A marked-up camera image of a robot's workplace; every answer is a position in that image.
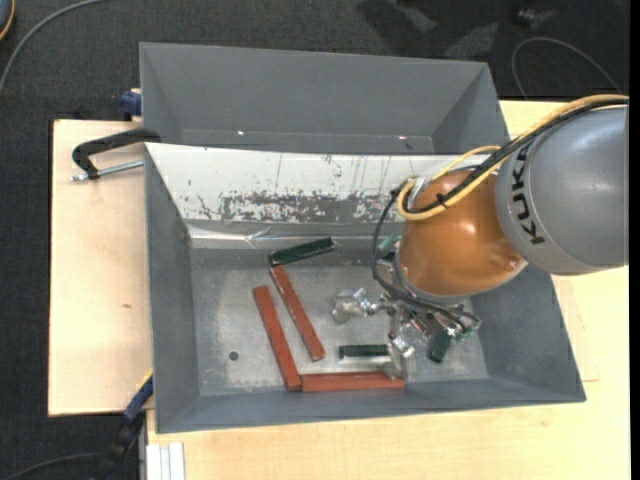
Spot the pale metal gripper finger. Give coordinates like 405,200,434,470
331,287,384,326
387,334,417,383

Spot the dark green flat block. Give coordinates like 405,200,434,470
268,236,335,268
338,343,392,361

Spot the red-brown flat block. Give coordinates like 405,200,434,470
252,285,303,393
269,266,327,363
299,371,406,394

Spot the grey metal bin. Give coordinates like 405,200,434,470
138,41,587,434

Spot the pale wood flat board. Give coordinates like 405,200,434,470
48,119,154,417

